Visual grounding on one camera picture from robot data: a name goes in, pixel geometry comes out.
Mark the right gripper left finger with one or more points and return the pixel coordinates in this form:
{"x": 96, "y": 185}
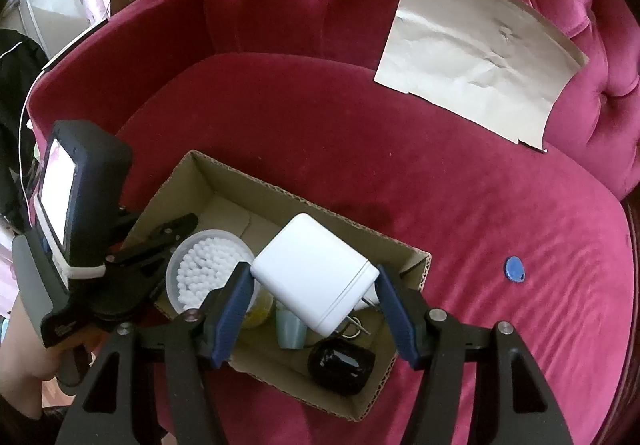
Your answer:
{"x": 116, "y": 402}

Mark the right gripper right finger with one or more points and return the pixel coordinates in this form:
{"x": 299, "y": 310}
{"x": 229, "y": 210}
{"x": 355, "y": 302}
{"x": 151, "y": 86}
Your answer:
{"x": 512, "y": 403}

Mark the metal key bunch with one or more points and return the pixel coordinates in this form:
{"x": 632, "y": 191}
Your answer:
{"x": 351, "y": 328}

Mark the small black round object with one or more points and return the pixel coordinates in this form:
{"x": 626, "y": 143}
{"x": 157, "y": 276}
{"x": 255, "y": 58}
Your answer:
{"x": 340, "y": 366}

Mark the large white charger adapter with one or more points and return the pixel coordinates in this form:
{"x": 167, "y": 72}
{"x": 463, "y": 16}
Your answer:
{"x": 315, "y": 274}

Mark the cotton swab plastic jar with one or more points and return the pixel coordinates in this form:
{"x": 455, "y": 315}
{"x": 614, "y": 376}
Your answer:
{"x": 202, "y": 263}

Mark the small white tube bottle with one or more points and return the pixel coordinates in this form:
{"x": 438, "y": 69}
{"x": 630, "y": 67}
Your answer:
{"x": 291, "y": 330}

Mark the person left hand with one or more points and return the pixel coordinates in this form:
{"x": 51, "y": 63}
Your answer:
{"x": 26, "y": 363}

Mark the blue oval key fob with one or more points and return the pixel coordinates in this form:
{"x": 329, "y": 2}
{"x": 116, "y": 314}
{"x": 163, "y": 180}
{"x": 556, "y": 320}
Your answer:
{"x": 514, "y": 269}

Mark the red velvet tufted sofa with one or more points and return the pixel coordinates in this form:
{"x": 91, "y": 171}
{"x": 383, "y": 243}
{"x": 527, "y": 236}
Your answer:
{"x": 284, "y": 90}

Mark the brown paper sheet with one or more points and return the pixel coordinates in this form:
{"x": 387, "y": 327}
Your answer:
{"x": 497, "y": 63}

